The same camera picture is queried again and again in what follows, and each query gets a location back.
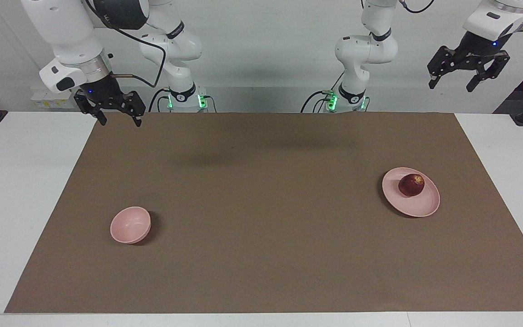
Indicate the pink plate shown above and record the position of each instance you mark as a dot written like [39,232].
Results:
[418,206]

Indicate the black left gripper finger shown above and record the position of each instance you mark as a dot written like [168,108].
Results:
[438,63]
[497,63]

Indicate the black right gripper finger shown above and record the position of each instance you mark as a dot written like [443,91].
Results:
[84,101]
[136,105]

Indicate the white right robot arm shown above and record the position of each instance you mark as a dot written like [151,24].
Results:
[71,32]

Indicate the brown table mat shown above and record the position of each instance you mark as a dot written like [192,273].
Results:
[261,227]

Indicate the pink bowl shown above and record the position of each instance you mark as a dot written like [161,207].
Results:
[127,225]

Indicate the dark red apple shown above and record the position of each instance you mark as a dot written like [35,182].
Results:
[410,186]

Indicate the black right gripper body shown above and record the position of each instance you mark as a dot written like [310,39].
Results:
[102,93]

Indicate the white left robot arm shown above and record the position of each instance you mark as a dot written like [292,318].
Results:
[366,50]

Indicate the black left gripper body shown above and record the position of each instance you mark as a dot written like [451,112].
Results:
[475,53]

